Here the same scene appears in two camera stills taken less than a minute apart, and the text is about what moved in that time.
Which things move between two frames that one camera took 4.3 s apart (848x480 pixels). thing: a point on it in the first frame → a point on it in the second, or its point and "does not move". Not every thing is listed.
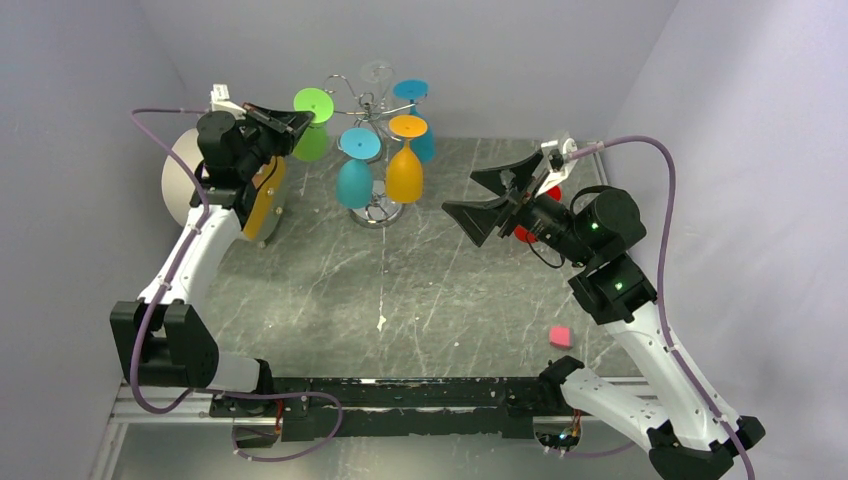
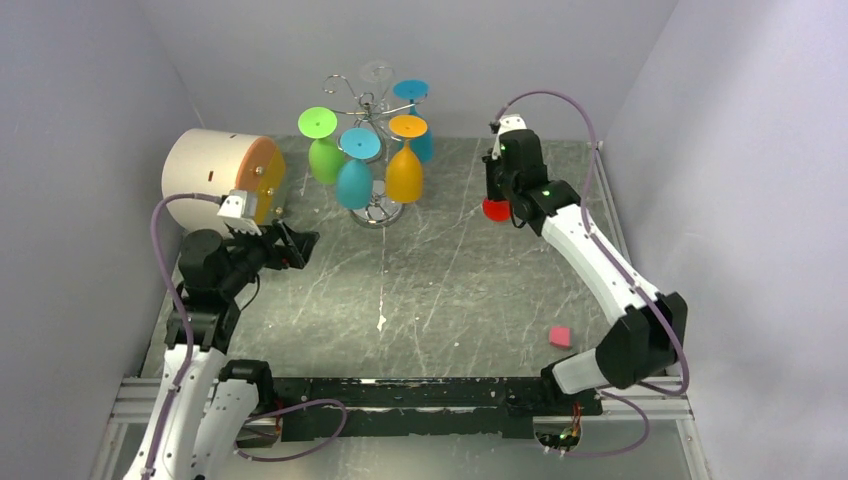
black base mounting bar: x=481 y=407 does not move
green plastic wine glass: x=312 y=146 → x=324 y=156
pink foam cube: x=561 y=337 does not move
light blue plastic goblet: x=354 y=180 does not move
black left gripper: x=278 y=123 → x=283 y=256
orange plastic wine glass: x=404 y=169 does not move
